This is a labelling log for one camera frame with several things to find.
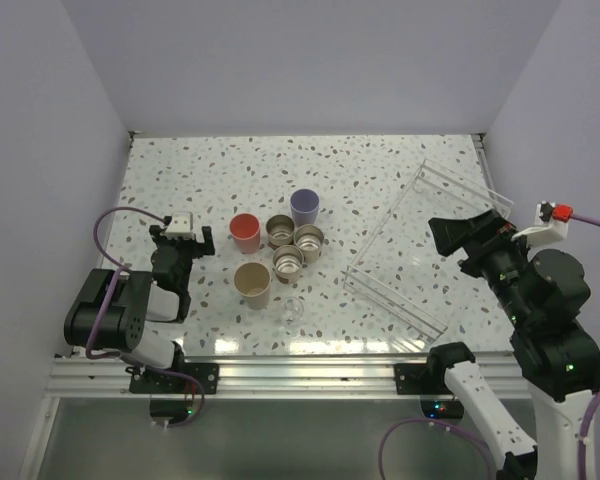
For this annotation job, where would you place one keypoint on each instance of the beige plastic cup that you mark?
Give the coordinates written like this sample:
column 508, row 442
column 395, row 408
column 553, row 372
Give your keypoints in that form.
column 252, row 281

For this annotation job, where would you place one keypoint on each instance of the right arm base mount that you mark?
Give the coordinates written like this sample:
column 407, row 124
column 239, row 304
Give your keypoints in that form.
column 436, row 400

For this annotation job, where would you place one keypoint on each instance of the red plastic cup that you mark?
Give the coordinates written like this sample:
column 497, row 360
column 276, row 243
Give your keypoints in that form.
column 245, row 231

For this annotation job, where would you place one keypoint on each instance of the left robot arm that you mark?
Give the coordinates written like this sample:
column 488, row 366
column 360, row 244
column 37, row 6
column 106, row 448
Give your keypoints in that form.
column 113, row 311

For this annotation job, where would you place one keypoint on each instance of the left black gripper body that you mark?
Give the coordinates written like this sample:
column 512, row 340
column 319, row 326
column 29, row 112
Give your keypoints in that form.
column 187, row 250

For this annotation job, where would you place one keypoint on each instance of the white wire dish rack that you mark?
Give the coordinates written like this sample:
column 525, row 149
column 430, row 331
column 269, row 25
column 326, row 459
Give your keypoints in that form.
column 419, row 296

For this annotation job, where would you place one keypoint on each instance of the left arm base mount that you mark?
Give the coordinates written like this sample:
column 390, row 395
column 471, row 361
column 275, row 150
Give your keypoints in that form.
column 177, row 397

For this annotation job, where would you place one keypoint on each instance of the clear glass cup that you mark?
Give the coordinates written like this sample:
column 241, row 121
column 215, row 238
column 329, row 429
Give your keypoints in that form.
column 291, row 312

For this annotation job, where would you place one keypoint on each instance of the purple plastic cup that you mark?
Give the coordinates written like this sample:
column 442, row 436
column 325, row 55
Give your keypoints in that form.
column 304, row 204

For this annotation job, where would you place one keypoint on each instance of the metal cup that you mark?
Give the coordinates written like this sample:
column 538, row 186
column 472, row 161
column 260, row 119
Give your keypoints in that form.
column 309, row 239
column 280, row 231
column 288, row 261

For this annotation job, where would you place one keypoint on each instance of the metal cup front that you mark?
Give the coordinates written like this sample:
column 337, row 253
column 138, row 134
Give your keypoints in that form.
column 288, row 261

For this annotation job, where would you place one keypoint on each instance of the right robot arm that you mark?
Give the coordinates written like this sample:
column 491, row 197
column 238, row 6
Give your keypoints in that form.
column 541, row 291

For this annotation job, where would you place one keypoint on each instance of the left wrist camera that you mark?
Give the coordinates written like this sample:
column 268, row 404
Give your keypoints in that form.
column 179, row 225

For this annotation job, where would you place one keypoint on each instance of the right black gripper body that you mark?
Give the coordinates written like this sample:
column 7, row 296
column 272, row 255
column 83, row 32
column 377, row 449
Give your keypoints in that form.
column 499, row 258

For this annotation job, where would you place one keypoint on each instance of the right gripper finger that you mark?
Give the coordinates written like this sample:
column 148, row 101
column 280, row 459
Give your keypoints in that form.
column 450, row 235
column 490, row 222

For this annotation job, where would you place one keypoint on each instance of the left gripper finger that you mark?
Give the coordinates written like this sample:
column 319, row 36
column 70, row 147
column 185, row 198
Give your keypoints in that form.
column 207, row 246
column 156, row 232

